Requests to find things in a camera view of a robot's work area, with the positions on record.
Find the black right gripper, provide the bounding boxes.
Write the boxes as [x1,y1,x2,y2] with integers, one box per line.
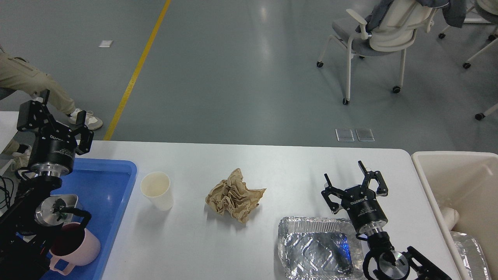
[321,160,389,235]

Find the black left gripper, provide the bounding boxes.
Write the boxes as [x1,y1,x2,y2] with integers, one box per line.
[17,90,94,177]

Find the aluminium foil tray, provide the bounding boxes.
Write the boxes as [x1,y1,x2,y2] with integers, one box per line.
[276,216,365,280]

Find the pink mug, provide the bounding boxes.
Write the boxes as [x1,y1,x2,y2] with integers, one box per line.
[49,222,101,275]

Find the square steel tray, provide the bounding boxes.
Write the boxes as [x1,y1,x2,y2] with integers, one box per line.
[48,194,84,224]

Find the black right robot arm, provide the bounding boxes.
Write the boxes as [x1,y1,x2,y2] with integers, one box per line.
[321,161,450,280]

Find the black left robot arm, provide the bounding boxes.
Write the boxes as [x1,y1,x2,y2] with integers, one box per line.
[0,90,94,280]

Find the white side table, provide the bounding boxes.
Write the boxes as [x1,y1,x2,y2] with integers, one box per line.
[0,111,29,176]

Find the floor outlet plates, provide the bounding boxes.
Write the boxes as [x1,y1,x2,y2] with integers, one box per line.
[335,129,375,142]

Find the person in black sweater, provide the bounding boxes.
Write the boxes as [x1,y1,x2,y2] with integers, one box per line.
[0,46,103,170]

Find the blue plastic tray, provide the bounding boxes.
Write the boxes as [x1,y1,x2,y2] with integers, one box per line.
[43,158,137,280]

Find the white cup in bin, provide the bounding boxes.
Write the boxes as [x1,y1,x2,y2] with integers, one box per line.
[440,207,459,231]

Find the beige plastic bin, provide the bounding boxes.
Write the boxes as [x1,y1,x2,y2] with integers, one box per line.
[411,151,498,280]

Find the cream paper cup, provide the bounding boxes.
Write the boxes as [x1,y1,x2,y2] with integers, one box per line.
[140,171,174,211]

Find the crumpled brown paper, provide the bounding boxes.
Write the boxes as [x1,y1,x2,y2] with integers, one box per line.
[205,168,266,224]

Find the foil tray in bin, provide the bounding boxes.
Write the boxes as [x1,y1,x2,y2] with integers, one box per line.
[450,231,491,280]

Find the white office chair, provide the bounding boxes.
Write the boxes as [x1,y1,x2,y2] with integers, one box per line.
[316,0,439,106]

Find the grey jacket on chair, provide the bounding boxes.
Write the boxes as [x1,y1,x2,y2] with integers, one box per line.
[365,0,466,32]

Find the black cables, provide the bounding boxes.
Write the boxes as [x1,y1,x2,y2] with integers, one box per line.
[0,176,15,222]

